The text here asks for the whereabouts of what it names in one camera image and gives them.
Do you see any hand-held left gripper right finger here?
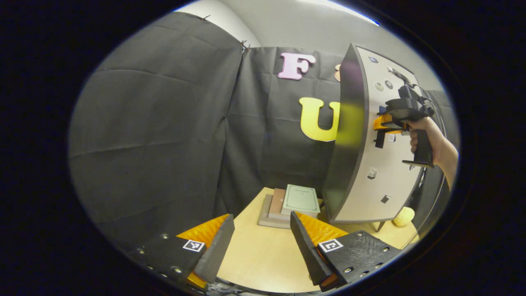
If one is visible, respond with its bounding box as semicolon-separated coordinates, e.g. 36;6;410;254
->
290;211;405;292

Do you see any pale grey cabinet door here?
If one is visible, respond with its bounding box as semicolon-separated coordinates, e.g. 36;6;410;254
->
335;45;426;222

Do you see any yellow round sponge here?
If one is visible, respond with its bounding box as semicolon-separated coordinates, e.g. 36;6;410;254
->
393;207;415;227

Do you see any brown book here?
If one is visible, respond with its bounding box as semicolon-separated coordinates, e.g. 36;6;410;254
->
268;188;288;222

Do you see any black backdrop cloth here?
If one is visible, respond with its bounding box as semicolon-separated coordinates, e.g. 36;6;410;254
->
68;12;459;247

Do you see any green book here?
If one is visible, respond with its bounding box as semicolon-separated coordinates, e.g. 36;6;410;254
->
281;184;321;217

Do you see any dark grey cabinet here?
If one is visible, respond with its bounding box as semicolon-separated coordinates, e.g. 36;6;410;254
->
322;43;446;233

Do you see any black cabinet door handle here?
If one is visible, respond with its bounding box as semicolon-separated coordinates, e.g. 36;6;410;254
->
375;105;389;149

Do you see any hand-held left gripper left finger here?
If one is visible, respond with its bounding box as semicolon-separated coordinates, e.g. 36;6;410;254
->
127;214;235;290

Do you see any long ceiling light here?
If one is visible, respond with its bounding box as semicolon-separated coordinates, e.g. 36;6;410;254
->
296;0;381;26

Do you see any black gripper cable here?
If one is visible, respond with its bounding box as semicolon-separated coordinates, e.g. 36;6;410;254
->
388;67;448;136

